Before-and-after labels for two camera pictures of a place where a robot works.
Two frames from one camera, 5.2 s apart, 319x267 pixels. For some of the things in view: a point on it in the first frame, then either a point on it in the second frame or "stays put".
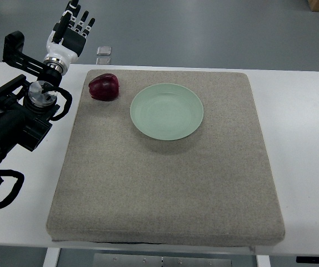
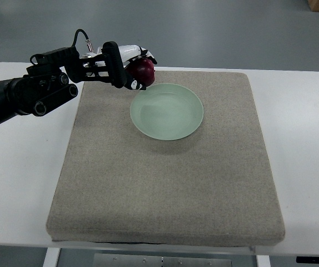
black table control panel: [317, 260] stays put
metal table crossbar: [100, 260] stays put
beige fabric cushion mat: [214, 185] stays put
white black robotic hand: [66, 43] to [116, 57]
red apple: [104, 87] to [142, 70]
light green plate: [167, 112] stays put
